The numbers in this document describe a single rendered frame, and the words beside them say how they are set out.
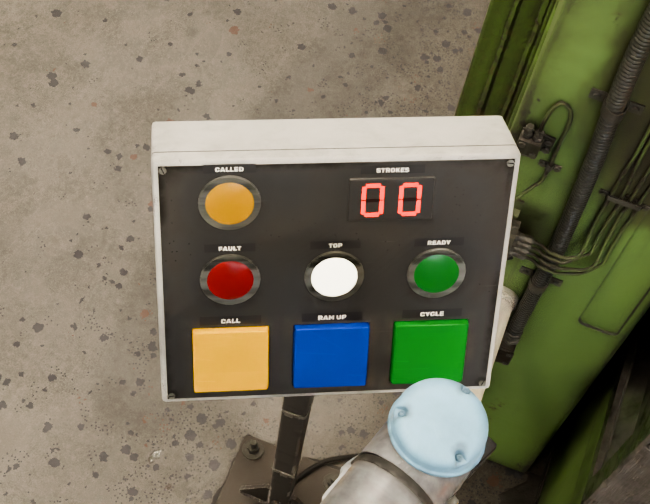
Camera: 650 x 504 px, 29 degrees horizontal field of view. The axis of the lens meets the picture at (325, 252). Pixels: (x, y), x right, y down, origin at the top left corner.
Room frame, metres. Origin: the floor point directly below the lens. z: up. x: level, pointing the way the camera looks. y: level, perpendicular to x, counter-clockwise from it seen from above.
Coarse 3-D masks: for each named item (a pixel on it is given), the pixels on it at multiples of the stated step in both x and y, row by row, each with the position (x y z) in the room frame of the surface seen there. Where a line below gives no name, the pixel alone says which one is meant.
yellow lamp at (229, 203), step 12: (216, 192) 0.56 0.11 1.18; (228, 192) 0.56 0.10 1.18; (240, 192) 0.57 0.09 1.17; (216, 204) 0.56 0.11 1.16; (228, 204) 0.56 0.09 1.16; (240, 204) 0.56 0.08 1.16; (252, 204) 0.56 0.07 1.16; (216, 216) 0.55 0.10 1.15; (228, 216) 0.55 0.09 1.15; (240, 216) 0.55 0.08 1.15
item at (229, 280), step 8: (224, 264) 0.53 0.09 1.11; (232, 264) 0.53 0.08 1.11; (240, 264) 0.53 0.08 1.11; (216, 272) 0.52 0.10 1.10; (224, 272) 0.52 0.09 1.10; (232, 272) 0.52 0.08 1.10; (240, 272) 0.52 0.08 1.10; (248, 272) 0.53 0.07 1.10; (208, 280) 0.51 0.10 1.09; (216, 280) 0.51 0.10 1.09; (224, 280) 0.52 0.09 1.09; (232, 280) 0.52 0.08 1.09; (240, 280) 0.52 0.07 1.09; (248, 280) 0.52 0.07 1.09; (216, 288) 0.51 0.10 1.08; (224, 288) 0.51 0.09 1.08; (232, 288) 0.51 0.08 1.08; (240, 288) 0.51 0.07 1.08; (248, 288) 0.52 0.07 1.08; (224, 296) 0.51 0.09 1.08; (232, 296) 0.51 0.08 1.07; (240, 296) 0.51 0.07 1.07
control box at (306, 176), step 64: (192, 128) 0.63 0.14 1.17; (256, 128) 0.64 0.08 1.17; (320, 128) 0.65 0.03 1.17; (384, 128) 0.66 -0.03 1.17; (448, 128) 0.68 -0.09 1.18; (192, 192) 0.56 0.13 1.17; (256, 192) 0.57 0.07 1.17; (320, 192) 0.58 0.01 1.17; (384, 192) 0.60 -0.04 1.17; (448, 192) 0.61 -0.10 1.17; (512, 192) 0.63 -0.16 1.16; (192, 256) 0.52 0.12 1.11; (256, 256) 0.54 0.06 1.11; (320, 256) 0.55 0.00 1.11; (384, 256) 0.56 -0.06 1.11; (448, 256) 0.58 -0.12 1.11; (192, 320) 0.49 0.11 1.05; (256, 320) 0.50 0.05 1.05; (320, 320) 0.52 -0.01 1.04; (384, 320) 0.53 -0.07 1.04; (192, 384) 0.45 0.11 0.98; (384, 384) 0.49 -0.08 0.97
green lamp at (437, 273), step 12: (420, 264) 0.57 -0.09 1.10; (432, 264) 0.57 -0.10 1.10; (444, 264) 0.57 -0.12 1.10; (456, 264) 0.57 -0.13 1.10; (420, 276) 0.56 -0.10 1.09; (432, 276) 0.56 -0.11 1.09; (444, 276) 0.56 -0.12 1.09; (456, 276) 0.57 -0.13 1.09; (420, 288) 0.55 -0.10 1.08; (432, 288) 0.56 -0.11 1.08; (444, 288) 0.56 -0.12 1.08
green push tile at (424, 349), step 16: (432, 320) 0.54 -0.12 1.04; (448, 320) 0.54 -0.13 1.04; (464, 320) 0.55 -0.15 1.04; (400, 336) 0.52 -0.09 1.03; (416, 336) 0.52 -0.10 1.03; (432, 336) 0.53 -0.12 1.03; (448, 336) 0.53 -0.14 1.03; (464, 336) 0.53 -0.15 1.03; (400, 352) 0.51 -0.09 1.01; (416, 352) 0.51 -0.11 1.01; (432, 352) 0.52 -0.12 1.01; (448, 352) 0.52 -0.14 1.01; (464, 352) 0.52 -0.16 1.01; (400, 368) 0.50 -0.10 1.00; (416, 368) 0.50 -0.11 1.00; (432, 368) 0.51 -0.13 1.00; (448, 368) 0.51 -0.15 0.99
